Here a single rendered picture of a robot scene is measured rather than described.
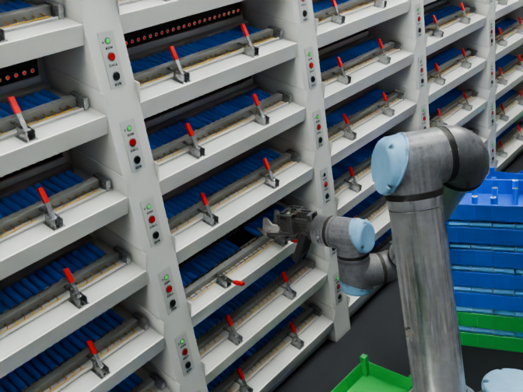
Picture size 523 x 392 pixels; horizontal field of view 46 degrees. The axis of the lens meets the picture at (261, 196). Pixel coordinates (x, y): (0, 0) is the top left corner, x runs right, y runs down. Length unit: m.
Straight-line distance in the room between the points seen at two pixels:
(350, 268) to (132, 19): 0.86
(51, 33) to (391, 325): 1.60
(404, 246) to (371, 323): 1.14
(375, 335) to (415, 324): 1.01
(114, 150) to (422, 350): 0.79
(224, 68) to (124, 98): 0.34
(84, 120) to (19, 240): 0.28
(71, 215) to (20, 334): 0.27
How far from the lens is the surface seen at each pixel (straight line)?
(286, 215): 1.81
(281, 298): 2.05
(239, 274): 1.83
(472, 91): 3.21
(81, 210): 1.44
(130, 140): 1.45
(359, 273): 1.74
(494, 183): 2.19
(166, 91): 1.53
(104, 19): 1.42
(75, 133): 1.38
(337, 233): 1.71
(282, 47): 1.84
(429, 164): 1.25
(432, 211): 1.27
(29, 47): 1.33
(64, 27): 1.37
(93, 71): 1.40
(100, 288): 1.52
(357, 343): 2.31
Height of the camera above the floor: 1.40
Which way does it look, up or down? 23 degrees down
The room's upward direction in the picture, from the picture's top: 10 degrees counter-clockwise
